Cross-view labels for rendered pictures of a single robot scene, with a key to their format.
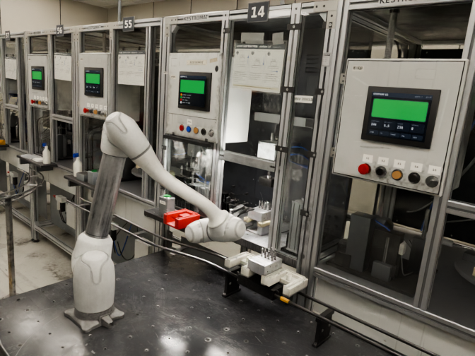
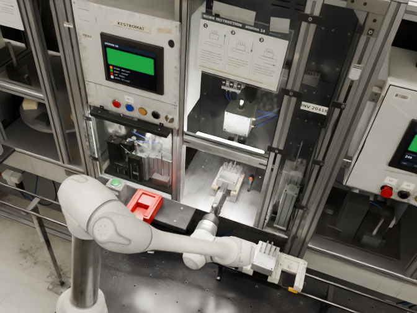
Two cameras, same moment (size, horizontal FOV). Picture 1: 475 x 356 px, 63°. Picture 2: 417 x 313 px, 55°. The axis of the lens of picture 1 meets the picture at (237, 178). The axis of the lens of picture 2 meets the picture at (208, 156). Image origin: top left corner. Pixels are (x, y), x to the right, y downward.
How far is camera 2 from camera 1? 1.25 m
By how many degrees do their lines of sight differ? 37
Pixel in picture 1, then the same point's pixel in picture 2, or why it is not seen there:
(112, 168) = (94, 249)
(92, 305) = not seen: outside the picture
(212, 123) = (169, 108)
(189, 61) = (117, 22)
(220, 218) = (233, 255)
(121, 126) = (122, 240)
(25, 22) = not seen: outside the picture
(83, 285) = not seen: outside the picture
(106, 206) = (95, 280)
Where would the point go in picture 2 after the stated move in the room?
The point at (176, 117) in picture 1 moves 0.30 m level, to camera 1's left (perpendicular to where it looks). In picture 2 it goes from (103, 89) to (25, 100)
